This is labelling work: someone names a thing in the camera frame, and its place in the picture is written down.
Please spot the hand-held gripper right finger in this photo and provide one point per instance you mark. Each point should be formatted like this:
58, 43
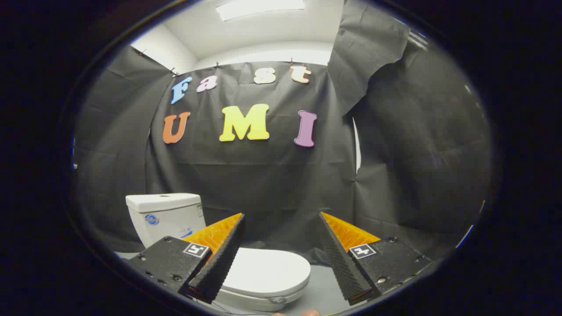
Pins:
344, 263

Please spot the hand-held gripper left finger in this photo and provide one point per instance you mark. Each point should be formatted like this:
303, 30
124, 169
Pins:
219, 263

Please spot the white toilet lid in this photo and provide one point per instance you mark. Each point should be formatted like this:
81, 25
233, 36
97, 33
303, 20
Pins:
268, 270

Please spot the black backdrop cloth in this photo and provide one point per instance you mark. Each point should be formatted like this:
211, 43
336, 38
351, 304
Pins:
272, 184

